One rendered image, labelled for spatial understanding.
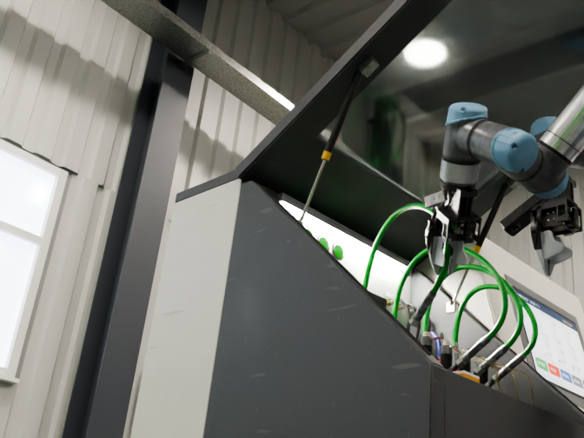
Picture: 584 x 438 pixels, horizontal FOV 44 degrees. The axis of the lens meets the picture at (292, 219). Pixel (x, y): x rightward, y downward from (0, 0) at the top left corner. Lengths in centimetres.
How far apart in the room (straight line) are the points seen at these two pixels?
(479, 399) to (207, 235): 81
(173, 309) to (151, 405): 23
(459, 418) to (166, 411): 73
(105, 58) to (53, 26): 52
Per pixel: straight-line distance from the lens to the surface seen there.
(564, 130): 146
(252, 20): 824
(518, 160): 135
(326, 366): 139
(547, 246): 159
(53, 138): 596
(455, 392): 129
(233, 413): 156
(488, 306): 207
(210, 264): 177
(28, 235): 562
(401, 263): 211
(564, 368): 234
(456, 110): 142
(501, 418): 142
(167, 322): 184
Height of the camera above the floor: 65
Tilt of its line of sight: 24 degrees up
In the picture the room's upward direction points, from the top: 7 degrees clockwise
